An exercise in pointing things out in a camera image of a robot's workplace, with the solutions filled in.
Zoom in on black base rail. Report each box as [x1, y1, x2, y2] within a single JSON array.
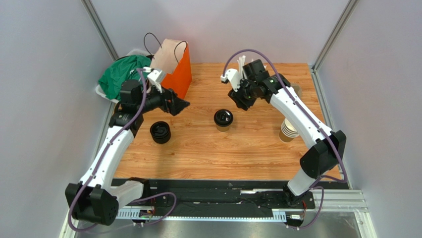
[[112, 178, 350, 220]]

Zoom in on wrapped white straws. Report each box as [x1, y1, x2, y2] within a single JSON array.
[[237, 55, 246, 72]]

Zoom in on green jacket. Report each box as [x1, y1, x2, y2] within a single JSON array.
[[98, 55, 152, 101]]

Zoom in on white plastic basket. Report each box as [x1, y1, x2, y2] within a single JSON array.
[[95, 48, 156, 105]]

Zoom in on black coffee cup lids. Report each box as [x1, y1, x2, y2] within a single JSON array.
[[150, 121, 171, 144]]

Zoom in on orange paper bag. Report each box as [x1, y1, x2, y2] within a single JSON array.
[[150, 39, 192, 99]]

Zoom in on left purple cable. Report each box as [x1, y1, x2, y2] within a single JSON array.
[[67, 67, 177, 232]]

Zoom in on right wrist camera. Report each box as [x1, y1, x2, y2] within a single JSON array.
[[220, 68, 245, 92]]

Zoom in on single black cup lid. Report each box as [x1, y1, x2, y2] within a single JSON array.
[[213, 109, 234, 127]]

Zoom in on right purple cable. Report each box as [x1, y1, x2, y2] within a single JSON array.
[[222, 49, 349, 230]]

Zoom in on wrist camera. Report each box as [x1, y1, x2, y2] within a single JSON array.
[[220, 68, 245, 92], [143, 67, 166, 93]]

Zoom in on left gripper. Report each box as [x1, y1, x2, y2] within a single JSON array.
[[136, 81, 190, 117]]

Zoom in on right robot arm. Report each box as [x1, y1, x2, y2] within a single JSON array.
[[220, 59, 346, 197]]

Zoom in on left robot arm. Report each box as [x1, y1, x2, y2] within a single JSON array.
[[65, 79, 190, 226]]

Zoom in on stack of paper cups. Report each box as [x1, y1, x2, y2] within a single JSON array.
[[279, 119, 299, 143]]

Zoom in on purple cable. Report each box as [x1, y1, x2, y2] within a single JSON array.
[[222, 49, 349, 230], [67, 67, 177, 232]]

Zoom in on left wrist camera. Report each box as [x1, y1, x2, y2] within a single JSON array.
[[143, 67, 166, 93]]

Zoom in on single white paper cup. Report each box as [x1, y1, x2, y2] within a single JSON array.
[[216, 123, 231, 133]]

